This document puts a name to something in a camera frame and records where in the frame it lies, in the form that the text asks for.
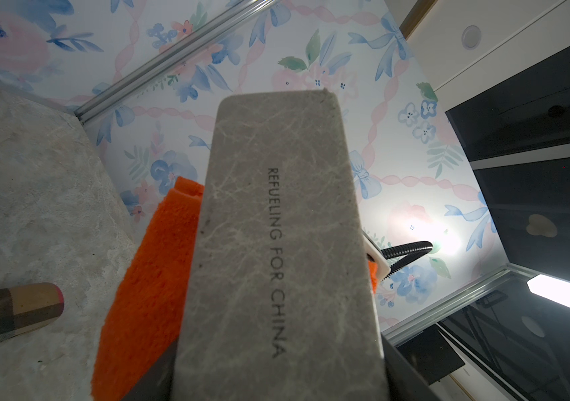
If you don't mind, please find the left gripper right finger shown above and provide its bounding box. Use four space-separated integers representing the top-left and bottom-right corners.
381 336 440 401

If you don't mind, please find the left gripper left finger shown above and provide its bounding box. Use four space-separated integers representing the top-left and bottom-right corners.
121 340 178 401

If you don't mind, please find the orange microfiber cloth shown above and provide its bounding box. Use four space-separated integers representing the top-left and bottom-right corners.
90 176 380 401

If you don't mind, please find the grey stone-pattern eyeglass case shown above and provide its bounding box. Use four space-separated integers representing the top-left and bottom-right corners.
171 90 389 400

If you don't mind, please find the brown plaid eyeglass case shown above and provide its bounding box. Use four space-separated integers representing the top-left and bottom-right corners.
0 282 64 342

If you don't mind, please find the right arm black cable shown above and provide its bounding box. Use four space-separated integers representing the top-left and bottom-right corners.
379 240 435 279

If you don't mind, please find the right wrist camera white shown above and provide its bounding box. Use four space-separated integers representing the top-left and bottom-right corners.
363 231 390 267

